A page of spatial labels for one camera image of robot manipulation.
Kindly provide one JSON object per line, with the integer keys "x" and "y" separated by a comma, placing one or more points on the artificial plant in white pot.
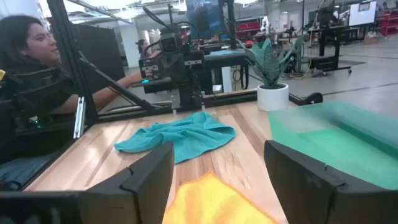
{"x": 272, "y": 98}

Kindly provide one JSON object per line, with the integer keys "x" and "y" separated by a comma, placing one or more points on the black aluminium table frame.
{"x": 71, "y": 62}

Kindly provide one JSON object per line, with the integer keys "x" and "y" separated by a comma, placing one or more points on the white wall screen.
{"x": 362, "y": 14}

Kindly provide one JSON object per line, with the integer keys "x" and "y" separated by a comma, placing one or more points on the blue hanging banner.
{"x": 203, "y": 18}

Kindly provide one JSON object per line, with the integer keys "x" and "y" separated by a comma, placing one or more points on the teal translucent plastic basket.
{"x": 342, "y": 146}

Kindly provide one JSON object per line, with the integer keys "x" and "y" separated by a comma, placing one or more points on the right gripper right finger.
{"x": 298, "y": 186}

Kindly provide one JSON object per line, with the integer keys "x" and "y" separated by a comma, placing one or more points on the red storage shelf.
{"x": 390, "y": 23}

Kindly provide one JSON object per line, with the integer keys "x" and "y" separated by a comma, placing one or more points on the person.
{"x": 142, "y": 48}
{"x": 31, "y": 46}

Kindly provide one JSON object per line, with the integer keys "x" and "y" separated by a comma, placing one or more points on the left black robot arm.
{"x": 189, "y": 96}

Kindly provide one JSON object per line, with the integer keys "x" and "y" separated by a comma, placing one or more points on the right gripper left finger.
{"x": 146, "y": 193}

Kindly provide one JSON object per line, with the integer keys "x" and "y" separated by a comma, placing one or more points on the silver metal bracket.
{"x": 79, "y": 118}

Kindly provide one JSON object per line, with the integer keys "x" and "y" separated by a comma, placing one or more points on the teal microfiber towel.
{"x": 192, "y": 137}

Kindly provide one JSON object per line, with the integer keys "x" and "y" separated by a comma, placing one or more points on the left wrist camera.
{"x": 169, "y": 43}

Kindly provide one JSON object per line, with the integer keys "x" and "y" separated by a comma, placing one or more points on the red storage bins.
{"x": 248, "y": 29}

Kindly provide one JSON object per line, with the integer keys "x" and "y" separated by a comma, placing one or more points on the black workstation stand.
{"x": 328, "y": 46}

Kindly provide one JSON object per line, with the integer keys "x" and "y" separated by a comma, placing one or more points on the orange microfiber towel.
{"x": 211, "y": 202}

